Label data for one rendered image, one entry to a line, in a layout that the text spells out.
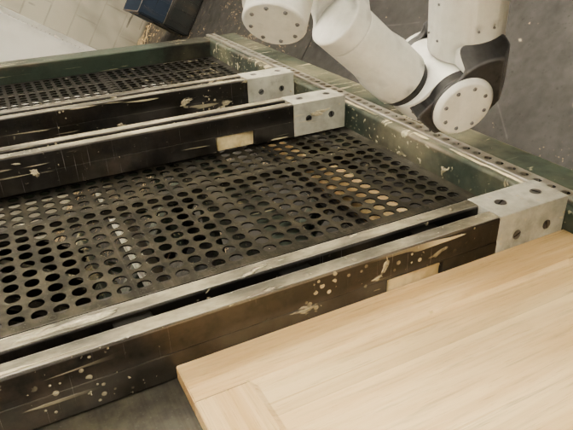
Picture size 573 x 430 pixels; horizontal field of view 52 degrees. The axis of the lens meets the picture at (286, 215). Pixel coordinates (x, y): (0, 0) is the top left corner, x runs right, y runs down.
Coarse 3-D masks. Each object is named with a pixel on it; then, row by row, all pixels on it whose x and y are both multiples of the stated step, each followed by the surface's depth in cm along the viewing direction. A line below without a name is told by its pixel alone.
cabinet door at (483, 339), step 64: (512, 256) 76; (320, 320) 65; (384, 320) 65; (448, 320) 65; (512, 320) 65; (192, 384) 57; (256, 384) 57; (320, 384) 57; (384, 384) 57; (448, 384) 56; (512, 384) 56
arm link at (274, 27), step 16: (256, 0) 55; (272, 0) 54; (288, 0) 54; (304, 0) 56; (256, 16) 56; (272, 16) 56; (288, 16) 55; (304, 16) 56; (256, 32) 59; (272, 32) 58; (288, 32) 58; (304, 32) 57
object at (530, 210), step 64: (512, 192) 80; (320, 256) 68; (384, 256) 67; (448, 256) 73; (64, 320) 58; (128, 320) 59; (192, 320) 58; (256, 320) 62; (0, 384) 51; (64, 384) 54; (128, 384) 58
